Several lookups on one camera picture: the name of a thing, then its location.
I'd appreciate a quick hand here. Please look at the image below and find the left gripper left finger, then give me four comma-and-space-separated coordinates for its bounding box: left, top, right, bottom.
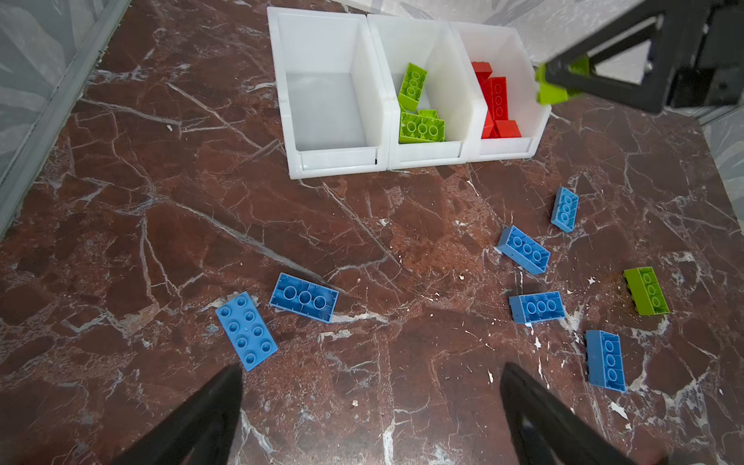
114, 363, 242, 464

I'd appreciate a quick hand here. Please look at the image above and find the red lego brick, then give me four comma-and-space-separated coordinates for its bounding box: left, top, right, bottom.
494, 120, 522, 139
486, 77, 509, 121
472, 62, 493, 81

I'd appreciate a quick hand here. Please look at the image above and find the blue lego brick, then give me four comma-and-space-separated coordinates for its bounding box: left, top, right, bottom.
551, 187, 579, 233
585, 331, 627, 393
497, 226, 550, 275
509, 292, 566, 325
269, 272, 339, 323
216, 293, 278, 372

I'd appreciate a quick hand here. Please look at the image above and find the white three-compartment bin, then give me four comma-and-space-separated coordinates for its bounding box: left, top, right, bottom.
267, 7, 550, 179

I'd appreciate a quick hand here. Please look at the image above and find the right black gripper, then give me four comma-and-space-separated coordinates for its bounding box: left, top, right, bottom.
546, 1, 743, 112

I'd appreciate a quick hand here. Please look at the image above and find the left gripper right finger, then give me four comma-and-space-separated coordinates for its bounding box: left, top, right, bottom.
500, 362, 632, 464

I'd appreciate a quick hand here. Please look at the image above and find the green lego brick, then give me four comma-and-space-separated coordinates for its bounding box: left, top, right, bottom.
398, 112, 446, 143
536, 56, 591, 106
418, 110, 439, 119
398, 63, 427, 112
623, 267, 670, 316

